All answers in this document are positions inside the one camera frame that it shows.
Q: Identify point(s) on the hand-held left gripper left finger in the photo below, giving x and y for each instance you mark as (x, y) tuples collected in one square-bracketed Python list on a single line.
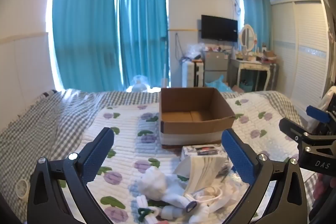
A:
[(97, 158)]

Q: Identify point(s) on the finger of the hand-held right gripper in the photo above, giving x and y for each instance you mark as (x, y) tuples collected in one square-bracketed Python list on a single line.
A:
[(316, 112), (294, 129)]

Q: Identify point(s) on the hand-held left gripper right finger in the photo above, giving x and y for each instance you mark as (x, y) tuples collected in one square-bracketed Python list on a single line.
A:
[(240, 158)]

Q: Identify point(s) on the white cloth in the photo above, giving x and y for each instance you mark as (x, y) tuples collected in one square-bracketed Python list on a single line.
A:
[(231, 195)]

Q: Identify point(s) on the navy white tissue packet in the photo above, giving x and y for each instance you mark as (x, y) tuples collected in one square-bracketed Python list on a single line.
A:
[(194, 151)]

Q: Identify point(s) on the brown cardboard box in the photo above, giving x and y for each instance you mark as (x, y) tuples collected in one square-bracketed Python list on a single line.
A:
[(194, 132)]

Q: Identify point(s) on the white plush toy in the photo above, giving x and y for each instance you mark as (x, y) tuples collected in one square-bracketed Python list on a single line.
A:
[(155, 184)]

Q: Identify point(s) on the white green small toy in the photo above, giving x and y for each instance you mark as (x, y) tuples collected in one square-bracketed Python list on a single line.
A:
[(145, 213)]

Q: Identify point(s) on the white sock navy cuff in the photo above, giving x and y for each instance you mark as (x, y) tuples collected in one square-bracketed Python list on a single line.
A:
[(173, 212)]

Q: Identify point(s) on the person's right hand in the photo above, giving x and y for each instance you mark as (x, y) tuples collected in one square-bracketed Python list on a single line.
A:
[(324, 186)]

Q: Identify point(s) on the white floral quilt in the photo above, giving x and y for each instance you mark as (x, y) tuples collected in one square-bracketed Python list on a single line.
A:
[(126, 140)]

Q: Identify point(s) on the white slatted wardrobe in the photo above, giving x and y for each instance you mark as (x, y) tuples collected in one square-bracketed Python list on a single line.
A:
[(307, 56)]

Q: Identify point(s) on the blue plastic basket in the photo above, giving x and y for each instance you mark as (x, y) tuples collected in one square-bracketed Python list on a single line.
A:
[(248, 86)]

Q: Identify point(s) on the small floor cardboard box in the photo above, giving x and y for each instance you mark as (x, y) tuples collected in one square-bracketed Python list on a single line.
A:
[(236, 88)]

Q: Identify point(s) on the white dressing table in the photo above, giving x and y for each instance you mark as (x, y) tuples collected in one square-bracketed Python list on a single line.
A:
[(249, 65)]

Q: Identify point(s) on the blue plastic bag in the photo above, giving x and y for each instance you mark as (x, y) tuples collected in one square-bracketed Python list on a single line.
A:
[(219, 82)]

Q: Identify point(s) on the assorted cosmetics clutter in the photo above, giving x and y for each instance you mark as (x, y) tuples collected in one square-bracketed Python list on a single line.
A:
[(258, 54)]

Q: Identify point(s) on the clear tape roll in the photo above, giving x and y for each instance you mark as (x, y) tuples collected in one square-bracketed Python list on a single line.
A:
[(16, 187)]

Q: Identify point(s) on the grey small fridge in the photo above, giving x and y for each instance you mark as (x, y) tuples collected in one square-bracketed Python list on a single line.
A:
[(215, 64)]

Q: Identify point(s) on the white suitcase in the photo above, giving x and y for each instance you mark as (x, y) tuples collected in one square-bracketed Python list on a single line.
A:
[(187, 74)]

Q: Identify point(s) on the white oval mirror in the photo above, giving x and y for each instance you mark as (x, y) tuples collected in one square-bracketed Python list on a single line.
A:
[(246, 36)]

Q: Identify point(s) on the teal curtain beside wardrobe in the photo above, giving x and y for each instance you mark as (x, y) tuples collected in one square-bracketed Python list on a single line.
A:
[(258, 16)]

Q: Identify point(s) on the clear plastic bag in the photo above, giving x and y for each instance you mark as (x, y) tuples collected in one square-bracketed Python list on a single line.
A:
[(194, 50)]

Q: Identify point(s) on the wide teal curtain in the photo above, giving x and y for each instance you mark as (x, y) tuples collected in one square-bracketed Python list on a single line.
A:
[(84, 29)]

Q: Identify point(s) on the narrow teal curtain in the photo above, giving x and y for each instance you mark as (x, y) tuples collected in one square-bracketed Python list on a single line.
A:
[(141, 29)]

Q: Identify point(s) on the black wall television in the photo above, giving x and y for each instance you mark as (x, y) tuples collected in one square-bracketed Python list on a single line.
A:
[(219, 28)]

